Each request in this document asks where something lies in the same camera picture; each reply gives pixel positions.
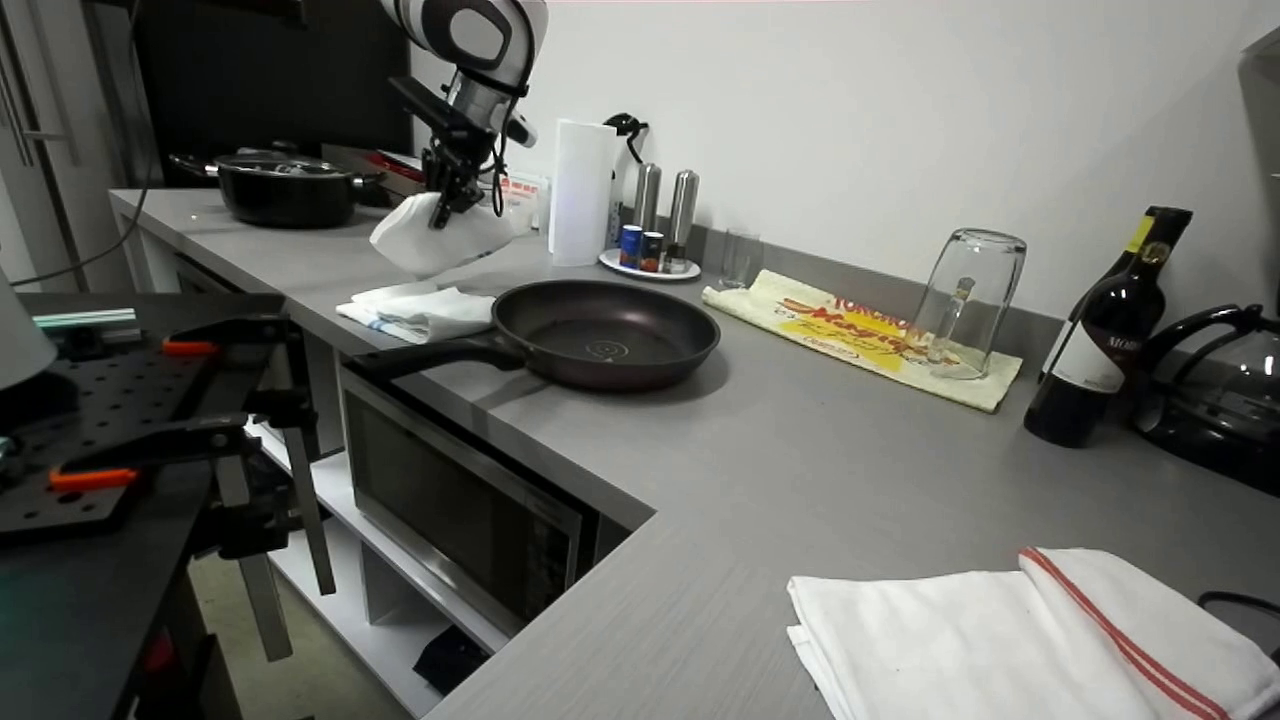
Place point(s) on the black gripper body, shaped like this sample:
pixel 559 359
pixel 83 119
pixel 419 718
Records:
pixel 464 155

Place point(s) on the plain white cloth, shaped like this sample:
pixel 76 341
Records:
pixel 440 240

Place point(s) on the white cloth with blue stripes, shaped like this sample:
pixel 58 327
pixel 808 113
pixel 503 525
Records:
pixel 415 310

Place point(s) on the black frying pan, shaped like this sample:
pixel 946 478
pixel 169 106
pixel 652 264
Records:
pixel 601 333

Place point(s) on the clear plastic container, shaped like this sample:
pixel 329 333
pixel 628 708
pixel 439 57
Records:
pixel 520 201

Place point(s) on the stack of books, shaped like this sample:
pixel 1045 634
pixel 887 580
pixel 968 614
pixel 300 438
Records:
pixel 394 167

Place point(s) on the white paper towel roll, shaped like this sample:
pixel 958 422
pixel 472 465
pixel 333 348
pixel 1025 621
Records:
pixel 581 195

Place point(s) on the black pot with lid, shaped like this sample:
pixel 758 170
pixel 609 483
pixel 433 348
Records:
pixel 286 185

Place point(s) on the small blue can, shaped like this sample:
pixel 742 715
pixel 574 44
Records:
pixel 628 240

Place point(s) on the metal salt shaker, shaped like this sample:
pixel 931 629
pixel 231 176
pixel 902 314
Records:
pixel 647 195

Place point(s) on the small dark cup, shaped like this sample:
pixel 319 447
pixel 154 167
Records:
pixel 652 251

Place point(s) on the white plate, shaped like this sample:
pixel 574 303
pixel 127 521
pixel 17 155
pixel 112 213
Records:
pixel 664 268

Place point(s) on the metal pepper shaker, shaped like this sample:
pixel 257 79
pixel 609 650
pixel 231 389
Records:
pixel 686 207

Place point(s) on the black screen panel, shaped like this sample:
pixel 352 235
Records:
pixel 265 66

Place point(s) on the small clear tumbler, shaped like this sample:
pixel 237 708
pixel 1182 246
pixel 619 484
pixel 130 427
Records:
pixel 742 261

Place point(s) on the black built-in microwave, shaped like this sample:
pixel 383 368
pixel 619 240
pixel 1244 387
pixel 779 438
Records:
pixel 454 504

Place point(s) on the white lower shelf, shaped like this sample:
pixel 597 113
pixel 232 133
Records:
pixel 347 584

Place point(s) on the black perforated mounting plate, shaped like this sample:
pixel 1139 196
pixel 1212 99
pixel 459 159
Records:
pixel 94 402

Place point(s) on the small black floor object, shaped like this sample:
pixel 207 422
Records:
pixel 449 657

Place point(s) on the upturned clear glass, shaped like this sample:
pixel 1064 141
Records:
pixel 968 303

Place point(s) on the black cart top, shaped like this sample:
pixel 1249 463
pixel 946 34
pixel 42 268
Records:
pixel 83 603

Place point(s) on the dark wine bottle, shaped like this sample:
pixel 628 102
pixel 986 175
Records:
pixel 1103 346

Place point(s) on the white towel with red stripe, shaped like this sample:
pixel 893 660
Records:
pixel 986 641

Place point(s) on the glass coffee carafe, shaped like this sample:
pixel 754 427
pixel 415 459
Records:
pixel 1212 393

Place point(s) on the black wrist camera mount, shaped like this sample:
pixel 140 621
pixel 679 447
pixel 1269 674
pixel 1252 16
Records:
pixel 440 106

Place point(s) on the aluminium rail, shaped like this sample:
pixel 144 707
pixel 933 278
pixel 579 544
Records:
pixel 83 321

